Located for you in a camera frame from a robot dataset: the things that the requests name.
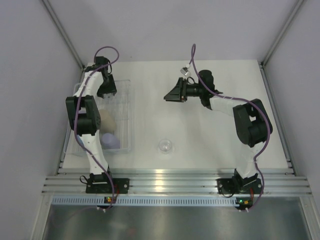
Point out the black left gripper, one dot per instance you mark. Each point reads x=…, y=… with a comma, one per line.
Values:
x=111, y=89

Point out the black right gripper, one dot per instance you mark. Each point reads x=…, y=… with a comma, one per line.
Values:
x=179, y=94

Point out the beige plastic cup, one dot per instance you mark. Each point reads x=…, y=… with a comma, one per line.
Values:
x=108, y=123

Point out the clear plastic cup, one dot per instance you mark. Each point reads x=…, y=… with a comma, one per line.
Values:
x=110, y=99
x=165, y=146

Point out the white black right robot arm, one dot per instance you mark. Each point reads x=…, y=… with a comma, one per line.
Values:
x=252, y=126

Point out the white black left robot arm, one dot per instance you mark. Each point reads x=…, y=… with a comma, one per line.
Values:
x=85, y=121

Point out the white wire dish rack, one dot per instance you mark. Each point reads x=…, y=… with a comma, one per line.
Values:
x=116, y=119

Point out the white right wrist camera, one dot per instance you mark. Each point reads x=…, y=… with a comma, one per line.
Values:
x=185, y=71

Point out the aluminium frame rail left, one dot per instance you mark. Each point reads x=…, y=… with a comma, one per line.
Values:
x=62, y=32

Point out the aluminium frame rail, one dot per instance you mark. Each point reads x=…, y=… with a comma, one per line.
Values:
x=62, y=32
x=283, y=30

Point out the perforated blue cable duct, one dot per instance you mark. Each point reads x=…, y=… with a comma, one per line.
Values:
x=142, y=201

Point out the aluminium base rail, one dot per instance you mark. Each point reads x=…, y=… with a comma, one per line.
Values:
x=179, y=182

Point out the aluminium frame rail right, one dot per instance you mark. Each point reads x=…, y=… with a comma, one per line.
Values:
x=283, y=30

